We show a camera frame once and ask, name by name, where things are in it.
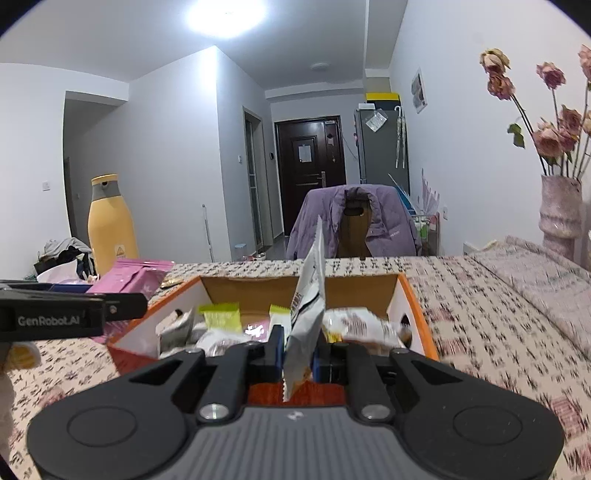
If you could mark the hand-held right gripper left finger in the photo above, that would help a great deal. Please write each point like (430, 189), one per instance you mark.
(277, 350)

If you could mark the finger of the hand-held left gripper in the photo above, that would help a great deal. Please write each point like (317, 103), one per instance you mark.
(71, 289)
(124, 305)

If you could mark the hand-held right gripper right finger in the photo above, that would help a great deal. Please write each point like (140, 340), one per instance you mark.
(334, 364)

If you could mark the green white snack packet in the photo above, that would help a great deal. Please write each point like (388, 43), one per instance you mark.
(280, 318)

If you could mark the white orange-print snack packet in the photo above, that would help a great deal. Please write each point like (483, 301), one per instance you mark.
(304, 323)
(360, 325)

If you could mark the white black-text snack packet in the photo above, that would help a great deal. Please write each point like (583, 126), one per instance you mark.
(217, 344)
(178, 330)

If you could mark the orange cardboard box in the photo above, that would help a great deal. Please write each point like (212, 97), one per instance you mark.
(258, 288)

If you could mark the yellow-green snack packet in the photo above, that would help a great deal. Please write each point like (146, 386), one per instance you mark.
(221, 316)

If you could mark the person's left hand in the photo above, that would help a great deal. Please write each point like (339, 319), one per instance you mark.
(21, 356)

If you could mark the pale plastic bag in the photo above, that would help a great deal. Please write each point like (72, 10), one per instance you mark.
(60, 274)

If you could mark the pile of clothes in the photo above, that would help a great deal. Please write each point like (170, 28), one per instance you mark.
(64, 249)

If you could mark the small brown packet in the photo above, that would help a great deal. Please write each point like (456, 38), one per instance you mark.
(171, 281)

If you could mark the yellow bottle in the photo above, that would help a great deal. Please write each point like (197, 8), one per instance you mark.
(111, 230)

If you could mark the purple jacket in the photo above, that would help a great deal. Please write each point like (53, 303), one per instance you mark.
(314, 221)

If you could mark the wooden chair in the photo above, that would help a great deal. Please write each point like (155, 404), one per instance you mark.
(353, 230)

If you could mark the dark brown door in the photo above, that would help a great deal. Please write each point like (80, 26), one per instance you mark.
(295, 189)

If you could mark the grey interior door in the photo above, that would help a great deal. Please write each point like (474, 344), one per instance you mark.
(254, 184)

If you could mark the blue folding board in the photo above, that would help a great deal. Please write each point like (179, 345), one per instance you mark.
(404, 191)

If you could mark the white paper notice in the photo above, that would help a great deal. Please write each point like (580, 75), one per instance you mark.
(304, 153)

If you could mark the grey refrigerator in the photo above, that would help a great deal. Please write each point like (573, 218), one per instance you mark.
(378, 154)

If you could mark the grey patterned quilt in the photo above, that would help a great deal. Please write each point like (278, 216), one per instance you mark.
(531, 277)

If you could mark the folded umbrella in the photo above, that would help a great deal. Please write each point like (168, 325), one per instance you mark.
(400, 134)

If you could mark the clear plastic sleeve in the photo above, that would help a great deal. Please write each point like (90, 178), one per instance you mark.
(375, 121)

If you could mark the pink ceramic vase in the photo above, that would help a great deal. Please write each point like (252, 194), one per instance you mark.
(561, 217)

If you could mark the yellow box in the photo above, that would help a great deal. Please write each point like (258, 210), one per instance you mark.
(382, 97)

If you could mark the round ceiling lamp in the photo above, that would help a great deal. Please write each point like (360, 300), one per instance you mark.
(319, 67)

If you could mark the bright ceiling light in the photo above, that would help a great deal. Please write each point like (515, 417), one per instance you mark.
(226, 14)

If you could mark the bunch of dried roses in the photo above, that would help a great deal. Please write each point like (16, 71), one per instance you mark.
(549, 138)

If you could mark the white wall outlet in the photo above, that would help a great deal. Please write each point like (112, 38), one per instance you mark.
(444, 212)

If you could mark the wall picture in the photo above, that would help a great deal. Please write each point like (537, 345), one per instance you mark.
(419, 90)

